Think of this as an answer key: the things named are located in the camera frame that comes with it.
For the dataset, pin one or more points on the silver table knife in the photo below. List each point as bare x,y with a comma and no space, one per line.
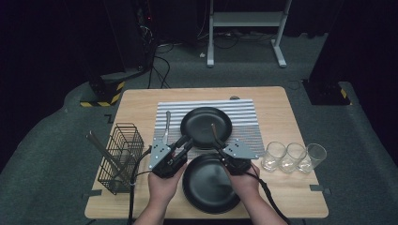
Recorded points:
167,123

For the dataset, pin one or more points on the white metal stand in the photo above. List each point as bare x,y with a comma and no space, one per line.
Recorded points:
247,18

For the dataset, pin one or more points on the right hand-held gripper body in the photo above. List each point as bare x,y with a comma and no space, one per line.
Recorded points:
239,156

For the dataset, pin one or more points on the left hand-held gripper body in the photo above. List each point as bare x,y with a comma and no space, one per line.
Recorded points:
161,156

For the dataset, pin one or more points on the round table grommet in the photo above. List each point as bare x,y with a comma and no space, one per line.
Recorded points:
234,98

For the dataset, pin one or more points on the long grey utensil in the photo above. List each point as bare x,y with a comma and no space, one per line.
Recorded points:
100,145

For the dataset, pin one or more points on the person's left hand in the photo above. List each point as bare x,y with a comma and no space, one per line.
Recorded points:
164,187

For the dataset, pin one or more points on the black plate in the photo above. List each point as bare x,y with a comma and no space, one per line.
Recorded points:
206,187
200,125

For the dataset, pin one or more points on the clear drinking glass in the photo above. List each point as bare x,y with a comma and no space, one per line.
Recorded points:
292,157
273,153
314,156

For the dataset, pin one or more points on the white plug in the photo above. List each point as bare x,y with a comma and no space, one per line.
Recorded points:
202,55

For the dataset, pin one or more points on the short grey metal utensil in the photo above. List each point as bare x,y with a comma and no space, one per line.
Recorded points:
126,167

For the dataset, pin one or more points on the person's right hand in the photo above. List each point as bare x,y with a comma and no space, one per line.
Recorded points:
245,186

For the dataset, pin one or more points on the black stand with striped base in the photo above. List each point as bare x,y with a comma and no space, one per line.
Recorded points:
106,87
325,90

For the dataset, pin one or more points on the grey tape piece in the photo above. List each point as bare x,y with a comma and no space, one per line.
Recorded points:
317,188
94,193

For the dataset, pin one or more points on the grey striped placemat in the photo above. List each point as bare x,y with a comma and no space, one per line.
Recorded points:
244,115

